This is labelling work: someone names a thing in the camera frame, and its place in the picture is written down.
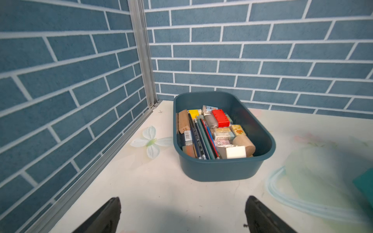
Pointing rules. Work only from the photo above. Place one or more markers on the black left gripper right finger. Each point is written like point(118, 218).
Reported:
point(260, 219)

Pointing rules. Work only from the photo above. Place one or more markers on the wooden cylinder in bin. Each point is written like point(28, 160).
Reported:
point(243, 140)

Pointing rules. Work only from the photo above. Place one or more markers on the white eraser block in bin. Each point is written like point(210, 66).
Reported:
point(235, 152)

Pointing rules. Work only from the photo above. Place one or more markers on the teal insulated delivery bag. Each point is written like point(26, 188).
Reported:
point(364, 183)

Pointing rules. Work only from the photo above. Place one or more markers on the brown cardboard box in bin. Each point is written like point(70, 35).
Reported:
point(183, 121)

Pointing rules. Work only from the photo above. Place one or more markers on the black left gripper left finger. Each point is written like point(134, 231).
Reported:
point(104, 220)

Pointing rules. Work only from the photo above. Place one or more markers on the dark teal storage bin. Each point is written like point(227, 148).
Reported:
point(223, 169)

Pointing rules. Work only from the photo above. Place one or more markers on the yellow block in bin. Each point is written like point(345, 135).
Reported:
point(194, 113)

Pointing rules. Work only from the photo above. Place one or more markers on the red box in bin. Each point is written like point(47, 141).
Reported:
point(221, 118)

